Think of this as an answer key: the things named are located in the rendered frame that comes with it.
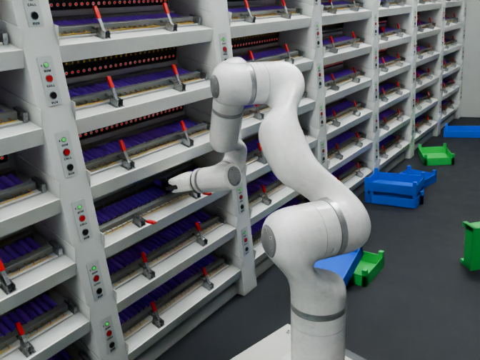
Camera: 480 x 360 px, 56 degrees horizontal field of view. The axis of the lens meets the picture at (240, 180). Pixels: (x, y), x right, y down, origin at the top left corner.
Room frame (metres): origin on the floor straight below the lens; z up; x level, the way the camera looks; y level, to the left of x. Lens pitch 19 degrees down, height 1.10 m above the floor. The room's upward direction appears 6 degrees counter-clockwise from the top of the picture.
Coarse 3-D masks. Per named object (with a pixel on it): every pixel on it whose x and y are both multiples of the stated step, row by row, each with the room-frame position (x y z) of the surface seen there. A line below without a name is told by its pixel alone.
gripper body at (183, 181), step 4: (188, 172) 1.53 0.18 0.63; (192, 172) 1.45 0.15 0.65; (176, 176) 1.50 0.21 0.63; (180, 176) 1.48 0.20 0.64; (184, 176) 1.46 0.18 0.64; (188, 176) 1.44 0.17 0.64; (172, 180) 1.47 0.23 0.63; (176, 180) 1.45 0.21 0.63; (180, 180) 1.44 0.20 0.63; (184, 180) 1.43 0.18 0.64; (188, 180) 1.43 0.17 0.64; (172, 184) 1.46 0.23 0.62; (176, 184) 1.45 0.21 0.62; (180, 184) 1.44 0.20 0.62; (184, 184) 1.43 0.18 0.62; (188, 184) 1.43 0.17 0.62; (180, 188) 1.44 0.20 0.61; (184, 188) 1.43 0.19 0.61; (188, 188) 1.43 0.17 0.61; (192, 188) 1.43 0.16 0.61; (176, 192) 1.46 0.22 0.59
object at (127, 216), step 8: (184, 192) 1.57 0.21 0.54; (160, 200) 1.48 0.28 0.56; (168, 200) 1.51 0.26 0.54; (176, 200) 1.52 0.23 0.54; (144, 208) 1.42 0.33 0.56; (152, 208) 1.45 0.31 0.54; (160, 208) 1.46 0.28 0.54; (120, 216) 1.36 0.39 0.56; (128, 216) 1.37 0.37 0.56; (104, 224) 1.31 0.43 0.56; (112, 224) 1.32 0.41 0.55
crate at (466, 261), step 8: (464, 224) 1.76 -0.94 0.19; (472, 224) 1.74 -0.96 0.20; (472, 232) 1.70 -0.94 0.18; (472, 240) 1.70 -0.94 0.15; (464, 248) 1.75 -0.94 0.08; (472, 248) 1.70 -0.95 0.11; (464, 256) 1.75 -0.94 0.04; (472, 256) 1.70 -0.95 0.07; (464, 264) 1.74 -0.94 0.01; (472, 264) 1.70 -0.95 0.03
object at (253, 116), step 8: (304, 96) 2.25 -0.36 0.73; (312, 96) 2.24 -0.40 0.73; (256, 104) 1.91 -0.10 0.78; (264, 104) 2.01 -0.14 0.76; (304, 104) 2.15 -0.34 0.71; (312, 104) 2.22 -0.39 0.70; (248, 112) 1.93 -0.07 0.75; (256, 112) 1.91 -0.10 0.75; (264, 112) 1.98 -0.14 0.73; (304, 112) 2.17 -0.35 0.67; (248, 120) 1.87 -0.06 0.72; (256, 120) 1.88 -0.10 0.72; (248, 128) 1.81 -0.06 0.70; (256, 128) 1.86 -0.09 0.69
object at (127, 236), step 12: (144, 180) 1.60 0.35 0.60; (216, 192) 1.63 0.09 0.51; (228, 192) 1.70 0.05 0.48; (180, 204) 1.51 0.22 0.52; (192, 204) 1.53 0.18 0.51; (204, 204) 1.59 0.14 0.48; (144, 216) 1.41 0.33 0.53; (156, 216) 1.42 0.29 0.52; (168, 216) 1.44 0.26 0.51; (180, 216) 1.49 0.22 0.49; (132, 228) 1.34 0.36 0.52; (144, 228) 1.35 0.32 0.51; (156, 228) 1.40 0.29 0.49; (108, 240) 1.27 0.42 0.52; (120, 240) 1.28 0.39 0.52; (132, 240) 1.32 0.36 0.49; (108, 252) 1.25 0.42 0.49
